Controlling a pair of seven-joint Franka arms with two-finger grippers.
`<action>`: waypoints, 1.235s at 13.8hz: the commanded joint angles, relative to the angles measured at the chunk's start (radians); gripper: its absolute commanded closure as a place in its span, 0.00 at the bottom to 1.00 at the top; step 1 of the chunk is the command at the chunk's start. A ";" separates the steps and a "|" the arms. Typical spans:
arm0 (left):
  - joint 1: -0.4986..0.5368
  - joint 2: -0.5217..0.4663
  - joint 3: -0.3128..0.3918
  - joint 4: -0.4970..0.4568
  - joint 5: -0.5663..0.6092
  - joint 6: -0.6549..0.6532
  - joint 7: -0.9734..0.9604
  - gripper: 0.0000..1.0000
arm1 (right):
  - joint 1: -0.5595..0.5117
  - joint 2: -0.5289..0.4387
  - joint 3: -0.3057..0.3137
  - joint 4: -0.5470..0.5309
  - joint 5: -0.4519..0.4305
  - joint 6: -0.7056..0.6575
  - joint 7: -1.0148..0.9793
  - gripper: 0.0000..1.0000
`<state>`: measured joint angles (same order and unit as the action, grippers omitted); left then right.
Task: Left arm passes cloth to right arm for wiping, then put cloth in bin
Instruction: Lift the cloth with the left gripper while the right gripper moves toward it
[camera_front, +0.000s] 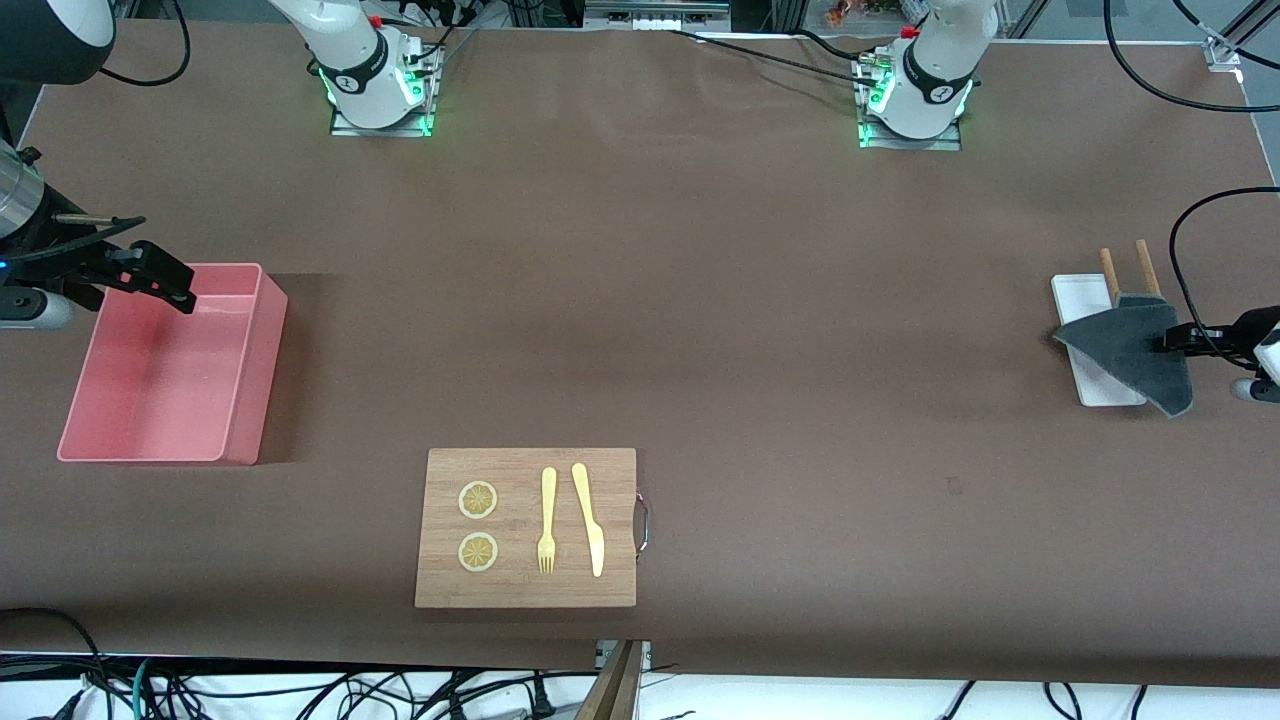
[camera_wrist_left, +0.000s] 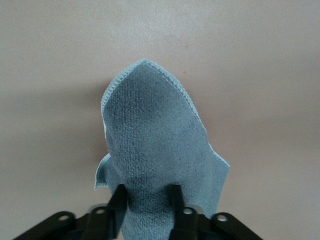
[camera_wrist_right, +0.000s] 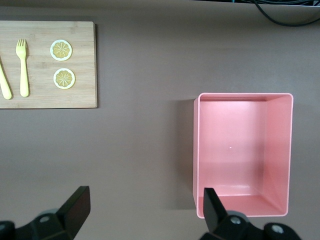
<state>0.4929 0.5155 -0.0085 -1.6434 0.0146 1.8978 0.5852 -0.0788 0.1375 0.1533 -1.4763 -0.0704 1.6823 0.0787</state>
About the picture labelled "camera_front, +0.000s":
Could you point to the black power plug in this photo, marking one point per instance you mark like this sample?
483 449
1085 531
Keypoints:
541 700

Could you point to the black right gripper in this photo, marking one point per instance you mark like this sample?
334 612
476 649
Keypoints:
48 252

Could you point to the aluminium frame rail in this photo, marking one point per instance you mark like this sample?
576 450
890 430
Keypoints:
655 12

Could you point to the lemon slice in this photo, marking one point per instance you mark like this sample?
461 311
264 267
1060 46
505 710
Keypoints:
478 552
478 500

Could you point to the wooden plank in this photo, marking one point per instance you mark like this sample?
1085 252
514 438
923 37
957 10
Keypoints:
610 690

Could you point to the metal table edge bracket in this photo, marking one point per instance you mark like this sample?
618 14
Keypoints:
645 652

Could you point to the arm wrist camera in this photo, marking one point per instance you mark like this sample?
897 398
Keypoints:
30 310
1260 390

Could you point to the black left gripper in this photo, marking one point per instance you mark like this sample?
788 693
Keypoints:
1243 331

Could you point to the aluminium corner bracket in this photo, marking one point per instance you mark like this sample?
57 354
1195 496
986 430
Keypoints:
1222 50

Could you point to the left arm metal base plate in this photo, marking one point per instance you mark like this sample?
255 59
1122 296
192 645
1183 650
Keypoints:
905 143

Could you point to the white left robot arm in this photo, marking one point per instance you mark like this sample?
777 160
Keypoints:
940 60

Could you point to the pink plastic bin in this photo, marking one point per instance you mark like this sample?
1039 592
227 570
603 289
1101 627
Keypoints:
160 380

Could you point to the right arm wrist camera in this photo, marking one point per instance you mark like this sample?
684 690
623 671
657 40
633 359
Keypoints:
30 310

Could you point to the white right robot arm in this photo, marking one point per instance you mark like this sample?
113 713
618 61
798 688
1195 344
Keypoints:
350 40

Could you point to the yellow plastic fork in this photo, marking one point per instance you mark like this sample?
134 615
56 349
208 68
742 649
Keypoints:
548 500

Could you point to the brown wooden chopstick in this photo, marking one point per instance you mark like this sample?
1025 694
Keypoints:
1109 275
1147 268

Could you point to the brown table cover sheet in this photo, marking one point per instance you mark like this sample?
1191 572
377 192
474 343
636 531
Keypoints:
700 300

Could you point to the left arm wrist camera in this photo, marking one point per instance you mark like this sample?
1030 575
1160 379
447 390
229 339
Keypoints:
1260 390

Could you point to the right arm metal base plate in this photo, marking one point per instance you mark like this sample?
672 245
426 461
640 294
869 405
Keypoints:
385 125

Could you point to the white rectangular tray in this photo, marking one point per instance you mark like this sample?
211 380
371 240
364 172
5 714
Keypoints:
1078 300

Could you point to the yellow plastic knife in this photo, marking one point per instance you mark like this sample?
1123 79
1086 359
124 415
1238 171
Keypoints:
592 530

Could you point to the wooden cutting board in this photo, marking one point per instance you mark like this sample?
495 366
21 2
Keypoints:
520 590

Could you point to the dark grey cloth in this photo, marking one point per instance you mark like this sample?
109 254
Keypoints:
1130 350

